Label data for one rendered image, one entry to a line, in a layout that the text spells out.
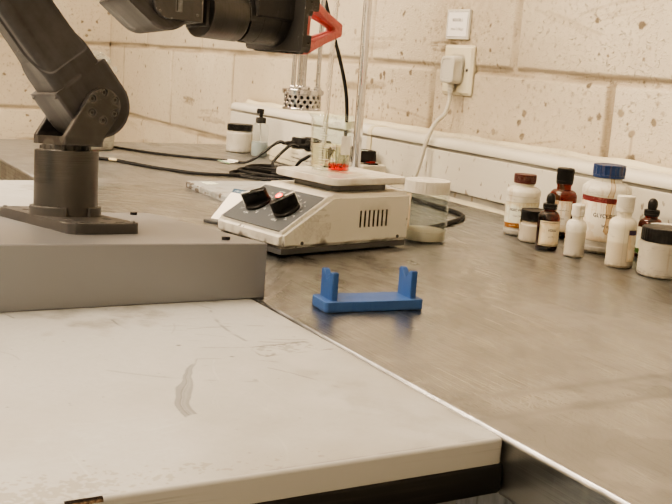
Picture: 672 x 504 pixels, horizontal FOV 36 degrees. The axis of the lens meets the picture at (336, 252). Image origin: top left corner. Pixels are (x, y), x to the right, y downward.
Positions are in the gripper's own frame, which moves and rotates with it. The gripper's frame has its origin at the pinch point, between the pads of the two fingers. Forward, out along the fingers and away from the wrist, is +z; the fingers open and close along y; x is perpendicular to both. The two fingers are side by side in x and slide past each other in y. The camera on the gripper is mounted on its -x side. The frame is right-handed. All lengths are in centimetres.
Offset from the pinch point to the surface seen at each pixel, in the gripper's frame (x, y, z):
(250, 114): 15, 103, 68
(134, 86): 13, 199, 95
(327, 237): 23.9, -6.4, -3.8
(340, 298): 25.5, -26.9, -20.3
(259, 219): 22.7, -0.5, -9.2
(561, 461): 27, -61, -34
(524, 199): 19.4, -7.1, 31.8
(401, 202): 19.8, -6.8, 7.6
